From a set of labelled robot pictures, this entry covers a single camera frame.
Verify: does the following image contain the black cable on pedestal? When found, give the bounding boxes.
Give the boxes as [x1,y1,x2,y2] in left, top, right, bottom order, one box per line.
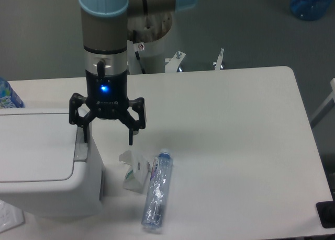
[132,30,147,75]

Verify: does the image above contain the white push-button trash can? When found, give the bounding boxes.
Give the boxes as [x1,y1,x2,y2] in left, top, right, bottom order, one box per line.
[1,108,104,217]

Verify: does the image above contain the white paper sheet bottom left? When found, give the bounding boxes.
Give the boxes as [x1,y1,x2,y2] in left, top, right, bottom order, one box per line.
[1,200,25,233]

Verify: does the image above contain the empty clear plastic water bottle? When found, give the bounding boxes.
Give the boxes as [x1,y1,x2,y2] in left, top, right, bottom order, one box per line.
[141,148,173,230]

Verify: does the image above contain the black device at table corner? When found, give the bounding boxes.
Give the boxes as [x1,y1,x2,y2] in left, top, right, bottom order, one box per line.
[316,201,334,228]

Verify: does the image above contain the white frame at right edge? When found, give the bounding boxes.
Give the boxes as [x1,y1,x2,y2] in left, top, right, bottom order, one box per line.
[309,78,334,129]

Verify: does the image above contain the crumpled white tissue pack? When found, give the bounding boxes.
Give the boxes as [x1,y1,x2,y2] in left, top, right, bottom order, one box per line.
[119,150,151,193]

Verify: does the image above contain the large blue water jug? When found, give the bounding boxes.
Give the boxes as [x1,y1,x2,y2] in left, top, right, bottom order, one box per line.
[289,0,334,21]

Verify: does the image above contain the blue labelled bottle at left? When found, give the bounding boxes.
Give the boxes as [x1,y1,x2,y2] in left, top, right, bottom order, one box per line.
[1,77,25,109]

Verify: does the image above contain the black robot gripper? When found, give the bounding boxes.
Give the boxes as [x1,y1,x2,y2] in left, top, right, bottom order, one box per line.
[69,71,146,145]

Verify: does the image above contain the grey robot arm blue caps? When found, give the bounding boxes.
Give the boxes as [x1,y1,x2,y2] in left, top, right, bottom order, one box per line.
[69,0,198,142]

